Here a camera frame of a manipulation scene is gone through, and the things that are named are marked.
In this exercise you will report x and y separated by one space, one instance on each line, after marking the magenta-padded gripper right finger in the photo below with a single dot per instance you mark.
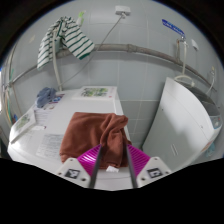
151 171

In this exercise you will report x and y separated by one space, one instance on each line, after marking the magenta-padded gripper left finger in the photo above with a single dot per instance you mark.
71 171

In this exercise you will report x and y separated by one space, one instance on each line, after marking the brown towel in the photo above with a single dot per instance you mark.
83 133

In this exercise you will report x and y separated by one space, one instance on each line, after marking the green striped white towel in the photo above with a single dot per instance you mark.
76 41

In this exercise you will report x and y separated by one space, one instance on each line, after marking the white sheet with printed table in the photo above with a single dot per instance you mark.
50 146

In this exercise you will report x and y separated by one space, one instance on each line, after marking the white washing machine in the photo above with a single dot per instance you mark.
173 126

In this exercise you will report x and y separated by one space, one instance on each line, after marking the paper sheet with colour print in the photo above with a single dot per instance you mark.
43 115

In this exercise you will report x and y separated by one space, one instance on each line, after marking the grey-blue crumpled cloth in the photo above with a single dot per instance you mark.
45 96

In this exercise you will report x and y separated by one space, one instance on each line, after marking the flat white box with picture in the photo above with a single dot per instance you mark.
95 92

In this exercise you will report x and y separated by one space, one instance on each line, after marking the white vertical pipe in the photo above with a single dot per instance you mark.
57 73

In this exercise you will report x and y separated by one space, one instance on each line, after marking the metal water tap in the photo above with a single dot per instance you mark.
182 40

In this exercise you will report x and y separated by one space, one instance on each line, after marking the grey horizontal wall pipe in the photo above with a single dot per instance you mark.
140 49

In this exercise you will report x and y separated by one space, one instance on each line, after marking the blue wall sign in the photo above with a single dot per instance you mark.
172 27

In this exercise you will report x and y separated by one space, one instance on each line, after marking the white wall socket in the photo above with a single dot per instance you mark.
122 10

